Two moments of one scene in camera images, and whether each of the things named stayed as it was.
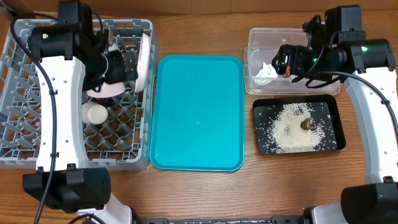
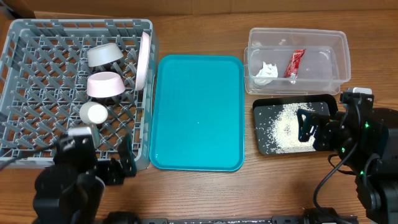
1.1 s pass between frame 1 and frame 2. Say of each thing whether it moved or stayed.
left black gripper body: moved
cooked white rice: stayed
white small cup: stayed
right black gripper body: moved
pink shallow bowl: stayed
